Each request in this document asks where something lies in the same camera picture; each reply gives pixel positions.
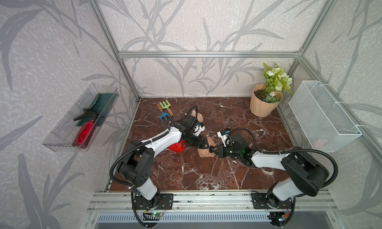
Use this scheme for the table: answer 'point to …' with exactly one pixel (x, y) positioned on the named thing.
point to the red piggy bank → (178, 147)
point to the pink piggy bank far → (199, 116)
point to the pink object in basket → (319, 144)
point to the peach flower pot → (258, 107)
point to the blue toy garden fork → (165, 115)
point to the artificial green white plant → (277, 81)
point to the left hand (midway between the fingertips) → (204, 146)
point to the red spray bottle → (84, 134)
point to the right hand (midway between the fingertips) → (210, 149)
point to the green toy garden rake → (166, 106)
